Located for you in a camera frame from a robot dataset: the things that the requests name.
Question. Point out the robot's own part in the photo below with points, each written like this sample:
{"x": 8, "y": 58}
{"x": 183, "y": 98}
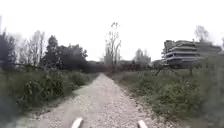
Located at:
{"x": 77, "y": 122}
{"x": 142, "y": 124}

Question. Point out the row of dark trees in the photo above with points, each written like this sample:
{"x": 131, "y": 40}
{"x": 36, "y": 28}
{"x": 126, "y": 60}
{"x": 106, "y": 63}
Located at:
{"x": 63, "y": 56}

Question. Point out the small hazy tree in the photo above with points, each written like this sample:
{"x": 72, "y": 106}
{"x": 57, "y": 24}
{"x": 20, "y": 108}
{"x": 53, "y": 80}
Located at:
{"x": 142, "y": 57}

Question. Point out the tiered grey building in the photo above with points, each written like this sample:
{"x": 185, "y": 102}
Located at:
{"x": 185, "y": 51}

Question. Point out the pale gravel path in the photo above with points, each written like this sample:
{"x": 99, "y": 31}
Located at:
{"x": 101, "y": 100}

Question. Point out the tall bare tree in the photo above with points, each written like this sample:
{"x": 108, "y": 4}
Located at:
{"x": 112, "y": 46}

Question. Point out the overgrown grass verge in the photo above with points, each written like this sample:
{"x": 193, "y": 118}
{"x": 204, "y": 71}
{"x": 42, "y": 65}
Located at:
{"x": 176, "y": 90}
{"x": 36, "y": 88}

